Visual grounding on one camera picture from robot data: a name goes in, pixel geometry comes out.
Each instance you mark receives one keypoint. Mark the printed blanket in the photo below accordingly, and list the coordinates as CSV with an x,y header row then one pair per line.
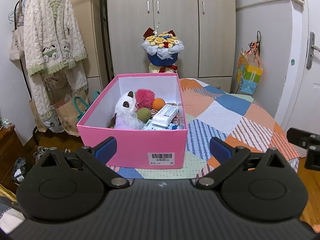
x,y
7,210

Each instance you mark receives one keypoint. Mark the white plush toy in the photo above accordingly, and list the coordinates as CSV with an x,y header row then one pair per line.
x,y
125,102

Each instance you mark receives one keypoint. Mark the dark bag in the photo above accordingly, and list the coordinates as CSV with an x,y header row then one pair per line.
x,y
22,170

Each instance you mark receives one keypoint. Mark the orange ball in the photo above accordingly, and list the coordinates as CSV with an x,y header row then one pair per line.
x,y
158,103

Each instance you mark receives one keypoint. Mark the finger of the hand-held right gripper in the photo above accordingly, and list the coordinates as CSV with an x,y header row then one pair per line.
x,y
313,160
297,136

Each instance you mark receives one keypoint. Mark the colourful gift bag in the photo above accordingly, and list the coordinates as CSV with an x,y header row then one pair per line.
x,y
250,80

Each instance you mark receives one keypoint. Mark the beige narrow cabinet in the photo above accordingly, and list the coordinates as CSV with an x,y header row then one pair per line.
x,y
92,30

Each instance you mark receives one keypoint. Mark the pink floral scrunchie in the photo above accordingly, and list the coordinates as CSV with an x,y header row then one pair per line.
x,y
177,118

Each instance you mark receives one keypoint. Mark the black clothes rack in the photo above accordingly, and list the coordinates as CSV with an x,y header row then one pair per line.
x,y
35,135

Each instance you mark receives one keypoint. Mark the beige wardrobe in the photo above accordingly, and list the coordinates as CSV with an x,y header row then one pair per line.
x,y
175,30

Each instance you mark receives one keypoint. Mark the white patterned bag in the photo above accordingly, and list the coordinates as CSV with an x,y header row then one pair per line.
x,y
53,125

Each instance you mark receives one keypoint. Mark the green ball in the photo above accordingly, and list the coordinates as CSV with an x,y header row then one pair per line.
x,y
143,114

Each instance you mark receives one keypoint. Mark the white tissue packet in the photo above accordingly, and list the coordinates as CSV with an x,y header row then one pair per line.
x,y
165,115

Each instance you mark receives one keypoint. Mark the grey shoe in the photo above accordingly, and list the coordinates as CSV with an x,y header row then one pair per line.
x,y
41,152

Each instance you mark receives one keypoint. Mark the wooden cabinet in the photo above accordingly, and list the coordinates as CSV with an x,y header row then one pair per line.
x,y
10,150

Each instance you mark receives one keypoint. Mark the patchwork tablecloth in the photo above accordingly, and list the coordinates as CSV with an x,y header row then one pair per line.
x,y
225,120

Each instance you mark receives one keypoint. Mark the canvas tote bag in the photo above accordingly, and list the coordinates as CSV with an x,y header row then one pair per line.
x,y
16,45

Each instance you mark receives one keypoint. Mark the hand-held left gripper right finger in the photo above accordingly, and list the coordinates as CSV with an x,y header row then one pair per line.
x,y
220,148

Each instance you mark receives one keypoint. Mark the fluffy white pajama pants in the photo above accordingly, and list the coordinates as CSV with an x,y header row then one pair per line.
x,y
77,77

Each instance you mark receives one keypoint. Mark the pink cardboard box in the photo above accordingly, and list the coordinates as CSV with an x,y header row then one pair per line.
x,y
130,142

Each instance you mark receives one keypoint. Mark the fluffy white pajama jacket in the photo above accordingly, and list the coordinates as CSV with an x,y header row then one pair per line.
x,y
50,30

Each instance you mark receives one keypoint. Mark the flower bouquet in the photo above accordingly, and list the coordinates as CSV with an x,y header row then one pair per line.
x,y
162,55

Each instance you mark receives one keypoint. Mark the plain brown paper bag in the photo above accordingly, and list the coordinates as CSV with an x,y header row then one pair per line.
x,y
36,117

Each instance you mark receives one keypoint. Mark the white door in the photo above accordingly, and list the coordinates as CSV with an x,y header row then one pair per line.
x,y
300,80

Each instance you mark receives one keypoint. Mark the lavender cloth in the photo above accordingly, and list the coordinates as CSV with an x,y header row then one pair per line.
x,y
120,124

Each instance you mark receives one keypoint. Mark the white mesh bath pouf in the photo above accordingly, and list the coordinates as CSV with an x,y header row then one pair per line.
x,y
130,121

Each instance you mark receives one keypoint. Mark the pink fuzzy ball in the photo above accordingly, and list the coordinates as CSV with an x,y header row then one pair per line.
x,y
145,98

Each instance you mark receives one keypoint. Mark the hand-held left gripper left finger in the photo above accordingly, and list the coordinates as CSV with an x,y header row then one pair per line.
x,y
106,150

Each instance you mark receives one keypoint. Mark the wet wipes pack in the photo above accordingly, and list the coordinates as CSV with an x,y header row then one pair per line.
x,y
150,127

